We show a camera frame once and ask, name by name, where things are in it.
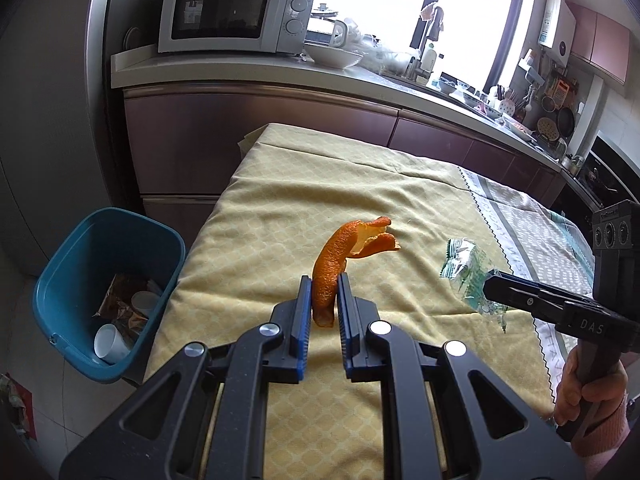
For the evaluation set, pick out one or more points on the black frying pan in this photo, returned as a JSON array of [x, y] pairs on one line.
[[565, 122]]

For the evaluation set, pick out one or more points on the person's right hand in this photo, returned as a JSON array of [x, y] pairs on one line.
[[567, 395]]

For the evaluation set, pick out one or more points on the pile of clear plastic bags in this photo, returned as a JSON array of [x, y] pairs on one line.
[[385, 50]]

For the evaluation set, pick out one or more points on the round strainer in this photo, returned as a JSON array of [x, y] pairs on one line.
[[547, 130]]

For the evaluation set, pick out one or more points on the orange peel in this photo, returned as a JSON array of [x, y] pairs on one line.
[[332, 260]]

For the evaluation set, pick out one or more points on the red packet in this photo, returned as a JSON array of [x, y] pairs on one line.
[[17, 405]]

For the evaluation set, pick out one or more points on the white water heater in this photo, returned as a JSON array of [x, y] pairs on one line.
[[556, 30]]

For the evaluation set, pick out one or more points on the blue printed paper cup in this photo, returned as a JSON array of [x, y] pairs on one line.
[[114, 344]]

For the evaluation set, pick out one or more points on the kitchen counter cabinet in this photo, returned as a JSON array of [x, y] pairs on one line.
[[225, 125]]

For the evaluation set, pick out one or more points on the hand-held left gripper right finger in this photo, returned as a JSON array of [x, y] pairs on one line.
[[345, 335]]

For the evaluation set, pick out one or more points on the wall utensil rack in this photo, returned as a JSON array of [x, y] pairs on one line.
[[550, 95]]

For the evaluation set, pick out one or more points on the blue trash bin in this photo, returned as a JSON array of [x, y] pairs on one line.
[[75, 260]]

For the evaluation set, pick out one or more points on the beige rag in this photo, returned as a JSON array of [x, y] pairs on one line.
[[430, 12]]

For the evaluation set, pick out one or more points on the brown snack wrapper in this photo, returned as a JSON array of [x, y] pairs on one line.
[[122, 295]]

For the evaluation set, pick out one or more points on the steel kitchen faucet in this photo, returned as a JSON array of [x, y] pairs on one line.
[[430, 45]]

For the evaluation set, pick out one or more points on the pink wall cabinet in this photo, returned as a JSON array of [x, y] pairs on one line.
[[602, 42]]

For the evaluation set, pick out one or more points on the white microwave oven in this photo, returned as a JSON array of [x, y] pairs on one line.
[[220, 15]]

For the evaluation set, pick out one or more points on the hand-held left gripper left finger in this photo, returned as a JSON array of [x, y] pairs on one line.
[[305, 335]]

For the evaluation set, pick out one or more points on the green clear candy wrapper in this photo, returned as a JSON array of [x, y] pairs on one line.
[[465, 270]]

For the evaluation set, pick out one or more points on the grey refrigerator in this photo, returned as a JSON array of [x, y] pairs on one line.
[[50, 110]]

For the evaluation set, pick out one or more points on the large kitchen window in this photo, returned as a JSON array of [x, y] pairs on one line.
[[375, 0]]

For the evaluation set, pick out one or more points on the grey patterned cloth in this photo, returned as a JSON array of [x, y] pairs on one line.
[[530, 230]]

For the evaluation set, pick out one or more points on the round white plate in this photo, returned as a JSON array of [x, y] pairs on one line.
[[133, 39]]

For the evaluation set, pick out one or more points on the black built-in oven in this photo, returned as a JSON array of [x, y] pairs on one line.
[[610, 175]]

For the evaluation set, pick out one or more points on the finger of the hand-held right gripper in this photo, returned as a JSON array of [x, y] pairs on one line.
[[530, 301]]

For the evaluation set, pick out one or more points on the blue patterned bowl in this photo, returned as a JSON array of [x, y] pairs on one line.
[[446, 86]]

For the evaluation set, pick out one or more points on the wide white bowl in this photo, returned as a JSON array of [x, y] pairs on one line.
[[332, 56]]

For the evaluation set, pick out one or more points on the yellow tablecloth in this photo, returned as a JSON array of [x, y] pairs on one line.
[[275, 200]]

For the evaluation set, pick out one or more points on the white soap bottle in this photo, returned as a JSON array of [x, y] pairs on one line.
[[429, 64]]

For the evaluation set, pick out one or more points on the person's right forearm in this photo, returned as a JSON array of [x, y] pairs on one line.
[[607, 425]]

